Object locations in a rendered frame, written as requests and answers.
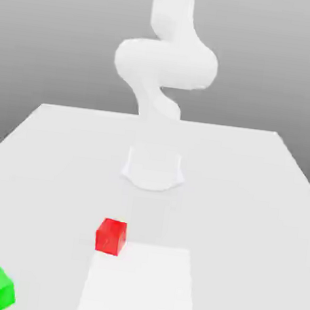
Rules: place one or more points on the small red cube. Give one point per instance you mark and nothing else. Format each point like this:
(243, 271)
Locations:
(110, 237)

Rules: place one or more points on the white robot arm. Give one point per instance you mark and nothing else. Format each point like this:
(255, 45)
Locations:
(166, 63)

